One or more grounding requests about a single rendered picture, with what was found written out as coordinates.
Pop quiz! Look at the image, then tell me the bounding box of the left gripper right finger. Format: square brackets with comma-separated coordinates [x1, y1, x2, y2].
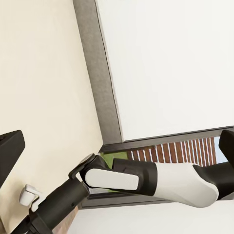
[218, 129, 234, 169]

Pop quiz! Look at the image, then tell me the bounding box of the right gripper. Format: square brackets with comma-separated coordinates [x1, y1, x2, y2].
[10, 187, 75, 234]

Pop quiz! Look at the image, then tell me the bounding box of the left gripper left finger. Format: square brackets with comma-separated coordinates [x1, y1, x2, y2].
[0, 130, 25, 188]

